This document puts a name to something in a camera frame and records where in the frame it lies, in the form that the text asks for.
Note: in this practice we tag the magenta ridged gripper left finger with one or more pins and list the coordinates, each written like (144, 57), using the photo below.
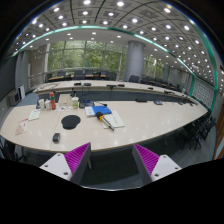
(70, 166)

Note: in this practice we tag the black office chair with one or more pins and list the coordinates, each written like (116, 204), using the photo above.
(197, 130)

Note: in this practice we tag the small black computer mouse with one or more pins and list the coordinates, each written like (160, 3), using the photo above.
(56, 138)

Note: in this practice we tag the black round mouse pad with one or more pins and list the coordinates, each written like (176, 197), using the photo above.
(70, 122)

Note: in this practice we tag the white paper cup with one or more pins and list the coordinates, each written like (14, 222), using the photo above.
(75, 102)

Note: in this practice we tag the grey round pillar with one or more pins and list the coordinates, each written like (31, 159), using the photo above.
(134, 59)

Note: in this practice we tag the white open booklet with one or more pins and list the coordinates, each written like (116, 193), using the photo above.
(114, 119)

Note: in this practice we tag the red orange bottle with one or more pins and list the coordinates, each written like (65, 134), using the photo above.
(52, 100)

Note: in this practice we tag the white paper sheet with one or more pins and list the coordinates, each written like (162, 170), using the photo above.
(34, 115)

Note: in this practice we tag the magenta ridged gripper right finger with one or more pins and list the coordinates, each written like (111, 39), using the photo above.
(152, 166)

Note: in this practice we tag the yellow black handheld tool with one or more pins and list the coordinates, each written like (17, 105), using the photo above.
(101, 118)

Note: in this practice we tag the red white leaflet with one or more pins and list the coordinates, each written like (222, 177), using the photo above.
(21, 126)

